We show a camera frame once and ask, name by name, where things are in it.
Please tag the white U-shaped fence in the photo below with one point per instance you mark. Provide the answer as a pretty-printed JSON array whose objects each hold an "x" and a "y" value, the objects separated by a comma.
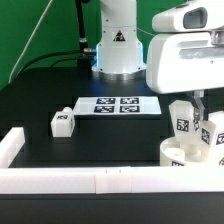
[{"x": 170, "y": 177}]

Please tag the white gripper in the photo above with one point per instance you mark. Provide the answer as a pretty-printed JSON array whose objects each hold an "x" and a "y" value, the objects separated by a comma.
[{"x": 185, "y": 62}]

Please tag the white round stool seat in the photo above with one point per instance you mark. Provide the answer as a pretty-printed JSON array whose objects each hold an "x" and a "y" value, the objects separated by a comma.
[{"x": 176, "y": 153}]

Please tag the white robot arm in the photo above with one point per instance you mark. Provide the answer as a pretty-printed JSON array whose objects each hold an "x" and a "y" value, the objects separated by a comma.
[{"x": 119, "y": 54}]

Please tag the white marker tag board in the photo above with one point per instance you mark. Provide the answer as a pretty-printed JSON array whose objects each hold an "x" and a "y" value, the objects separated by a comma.
[{"x": 132, "y": 105}]

